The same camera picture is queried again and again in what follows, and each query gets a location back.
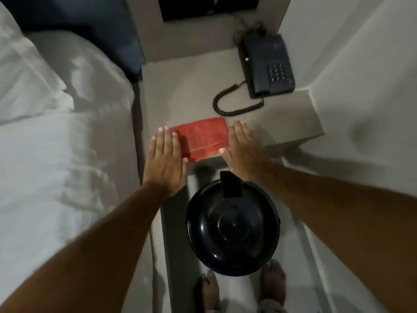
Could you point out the person's right middle finger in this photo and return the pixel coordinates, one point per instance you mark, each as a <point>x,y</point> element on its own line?
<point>237,132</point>

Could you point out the person's left thumb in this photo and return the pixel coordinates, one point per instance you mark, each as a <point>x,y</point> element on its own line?
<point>185,163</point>

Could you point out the white bed sheet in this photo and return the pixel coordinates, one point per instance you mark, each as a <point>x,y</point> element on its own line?
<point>65,153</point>

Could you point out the red cloth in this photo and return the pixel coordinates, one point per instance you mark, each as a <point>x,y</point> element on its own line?
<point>202,138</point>

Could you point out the person's foot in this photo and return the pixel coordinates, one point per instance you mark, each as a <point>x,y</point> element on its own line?
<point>273,283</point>
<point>210,293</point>

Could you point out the person's right foot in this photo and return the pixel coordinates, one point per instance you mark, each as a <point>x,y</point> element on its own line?
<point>273,283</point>

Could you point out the person's right forearm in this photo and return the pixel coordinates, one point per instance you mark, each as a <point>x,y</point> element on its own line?
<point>342,218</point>

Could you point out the person's right little finger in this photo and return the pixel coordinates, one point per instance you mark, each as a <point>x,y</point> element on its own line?
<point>252,139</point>

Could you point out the dark blue padded headboard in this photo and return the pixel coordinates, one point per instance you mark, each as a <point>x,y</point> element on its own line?
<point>97,26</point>

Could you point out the person's left middle finger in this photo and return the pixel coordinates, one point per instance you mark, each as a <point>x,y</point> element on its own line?
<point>168,140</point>

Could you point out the person's left little finger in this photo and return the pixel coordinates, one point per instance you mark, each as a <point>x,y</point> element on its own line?
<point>154,146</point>

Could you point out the dark blue desk telephone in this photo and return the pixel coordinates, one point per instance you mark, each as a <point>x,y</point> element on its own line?
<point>270,65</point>

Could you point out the person's left forearm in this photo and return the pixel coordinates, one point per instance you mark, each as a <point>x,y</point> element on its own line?
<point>88,254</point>

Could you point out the person's left hand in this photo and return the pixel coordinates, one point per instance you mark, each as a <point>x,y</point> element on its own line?
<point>165,166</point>

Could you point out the black round kettle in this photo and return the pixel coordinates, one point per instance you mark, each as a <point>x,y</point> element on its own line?
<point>233,228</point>

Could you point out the person's right hand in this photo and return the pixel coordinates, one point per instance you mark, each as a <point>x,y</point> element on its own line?
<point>245,156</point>

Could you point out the grey bedside table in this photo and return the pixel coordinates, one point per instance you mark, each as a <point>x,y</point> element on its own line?
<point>192,91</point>

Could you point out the white pillow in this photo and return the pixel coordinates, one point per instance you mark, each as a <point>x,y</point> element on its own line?
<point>26,71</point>

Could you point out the person's left foot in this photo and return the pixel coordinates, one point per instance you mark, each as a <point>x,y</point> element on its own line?
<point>210,293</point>

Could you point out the person's right thumb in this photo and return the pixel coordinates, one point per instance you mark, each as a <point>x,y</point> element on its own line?
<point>224,155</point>

